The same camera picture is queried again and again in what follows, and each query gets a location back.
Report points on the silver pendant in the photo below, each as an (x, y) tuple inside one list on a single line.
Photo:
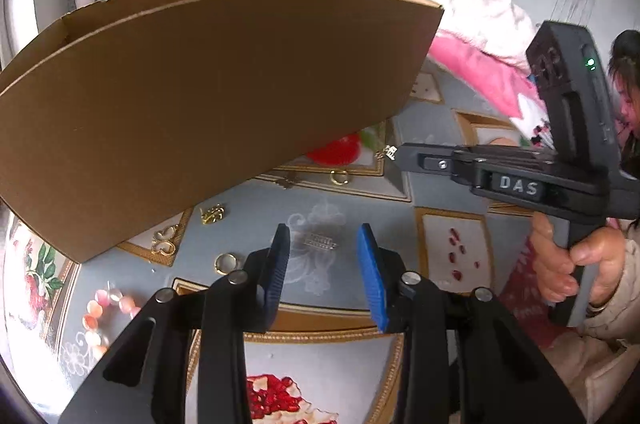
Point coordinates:
[(387, 152)]

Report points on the large brown cardboard box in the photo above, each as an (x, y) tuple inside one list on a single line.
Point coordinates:
[(200, 103)]

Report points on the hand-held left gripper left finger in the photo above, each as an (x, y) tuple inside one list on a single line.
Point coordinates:
[(276, 276)]

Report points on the person's head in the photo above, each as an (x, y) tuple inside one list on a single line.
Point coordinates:
[(631, 98)]

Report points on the person's beige jacket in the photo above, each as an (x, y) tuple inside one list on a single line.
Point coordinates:
[(590, 379)]

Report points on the gold swirl earring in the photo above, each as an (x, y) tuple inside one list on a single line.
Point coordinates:
[(162, 248), (170, 232)]

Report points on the gold knot charm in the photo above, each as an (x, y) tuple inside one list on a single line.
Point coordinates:
[(212, 215)]

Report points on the fruit print tablecloth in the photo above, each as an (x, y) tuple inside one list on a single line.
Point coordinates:
[(350, 214)]

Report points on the person's right forearm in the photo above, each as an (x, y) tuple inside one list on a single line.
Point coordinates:
[(620, 299)]

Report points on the person's right hand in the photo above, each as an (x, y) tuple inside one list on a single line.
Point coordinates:
[(550, 274)]

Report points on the white fleece blanket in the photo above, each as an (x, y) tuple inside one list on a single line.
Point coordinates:
[(475, 13)]

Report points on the bronze charm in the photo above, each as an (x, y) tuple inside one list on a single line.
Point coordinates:
[(288, 180)]

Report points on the silver bar charm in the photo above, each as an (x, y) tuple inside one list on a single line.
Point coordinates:
[(320, 241)]

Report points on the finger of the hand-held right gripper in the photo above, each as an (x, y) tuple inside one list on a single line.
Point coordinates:
[(500, 153), (432, 163)]

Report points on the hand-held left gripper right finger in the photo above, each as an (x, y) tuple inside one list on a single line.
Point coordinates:
[(372, 279)]

